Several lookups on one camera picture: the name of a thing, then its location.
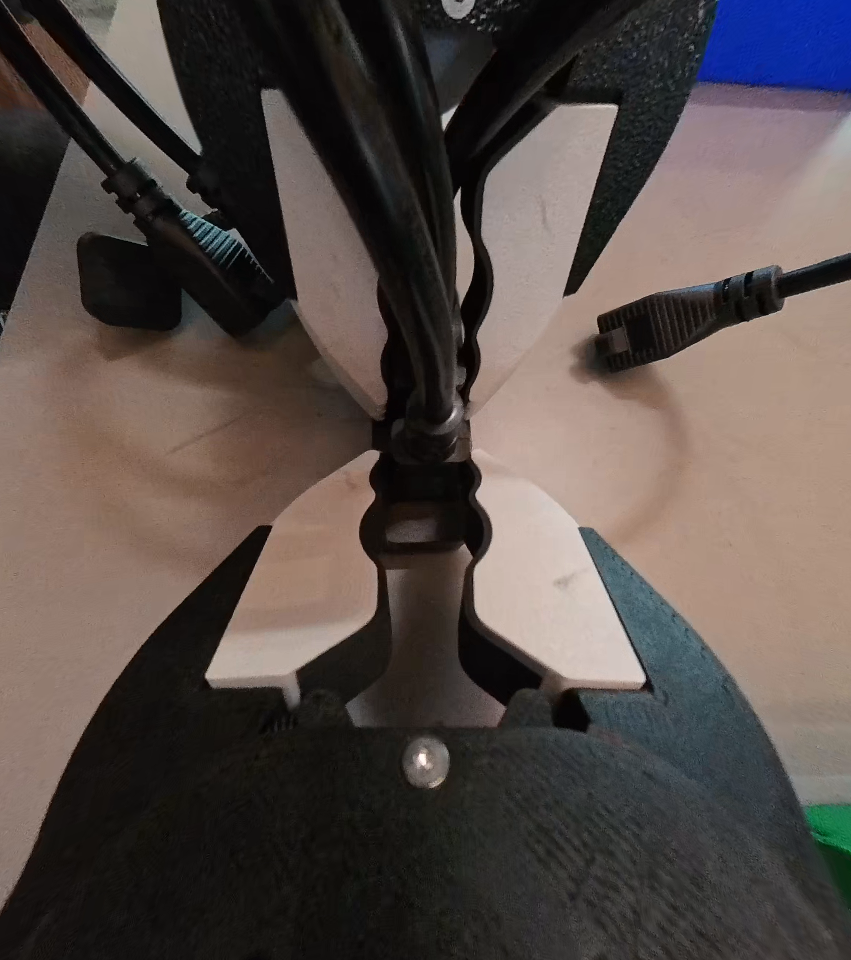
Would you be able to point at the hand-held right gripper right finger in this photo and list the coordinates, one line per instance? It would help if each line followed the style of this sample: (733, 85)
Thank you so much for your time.
(553, 615)

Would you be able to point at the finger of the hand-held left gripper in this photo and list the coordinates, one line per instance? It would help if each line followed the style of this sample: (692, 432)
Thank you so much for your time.
(538, 247)
(313, 225)

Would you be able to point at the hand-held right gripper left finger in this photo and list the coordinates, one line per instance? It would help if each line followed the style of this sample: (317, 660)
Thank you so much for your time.
(298, 600)

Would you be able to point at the blue plastic bin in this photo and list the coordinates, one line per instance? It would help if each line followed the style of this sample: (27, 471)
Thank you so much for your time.
(808, 37)

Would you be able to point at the grey power strip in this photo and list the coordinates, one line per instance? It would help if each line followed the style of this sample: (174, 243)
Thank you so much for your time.
(425, 491)

